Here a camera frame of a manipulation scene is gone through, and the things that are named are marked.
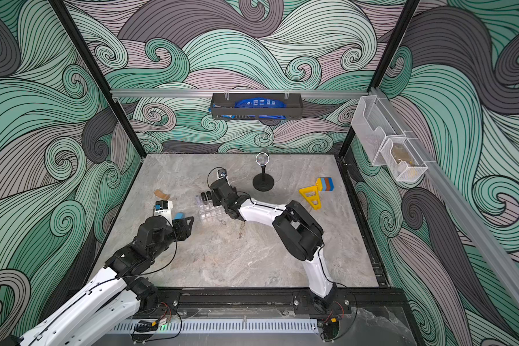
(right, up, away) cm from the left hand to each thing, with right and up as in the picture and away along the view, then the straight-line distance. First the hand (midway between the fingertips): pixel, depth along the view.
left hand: (189, 216), depth 77 cm
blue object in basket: (+26, +47, +15) cm, 56 cm away
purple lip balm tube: (-1, +4, +16) cm, 17 cm away
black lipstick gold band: (+1, +6, +15) cm, 16 cm away
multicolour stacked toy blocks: (+59, +10, +27) cm, 66 cm away
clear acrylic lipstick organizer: (+3, -2, +18) cm, 18 cm away
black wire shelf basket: (+10, +45, +15) cm, 49 cm away
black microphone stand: (+28, +11, +27) cm, 41 cm away
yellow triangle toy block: (+53, +5, +26) cm, 59 cm away
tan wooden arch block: (-22, +5, +26) cm, 34 cm away
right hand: (+10, +9, +16) cm, 21 cm away
